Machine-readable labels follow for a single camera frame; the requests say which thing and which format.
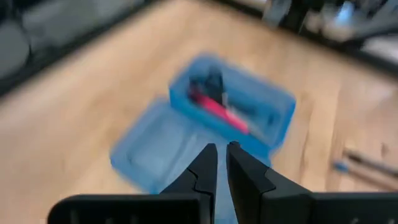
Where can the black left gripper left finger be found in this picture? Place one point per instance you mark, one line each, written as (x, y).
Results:
(199, 177)

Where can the brown pencil with blue cap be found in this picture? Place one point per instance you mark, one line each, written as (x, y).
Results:
(357, 172)

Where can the black pen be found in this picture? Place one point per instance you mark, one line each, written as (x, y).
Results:
(373, 161)

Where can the black aluminium table frame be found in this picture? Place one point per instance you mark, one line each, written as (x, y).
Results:
(31, 73)

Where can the clear blue plastic pencil box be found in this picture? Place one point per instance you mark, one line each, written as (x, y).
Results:
(155, 155)

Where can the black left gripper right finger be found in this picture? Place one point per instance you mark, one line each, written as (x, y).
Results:
(252, 183)

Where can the pink highlighter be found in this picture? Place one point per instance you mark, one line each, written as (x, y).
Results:
(217, 109)

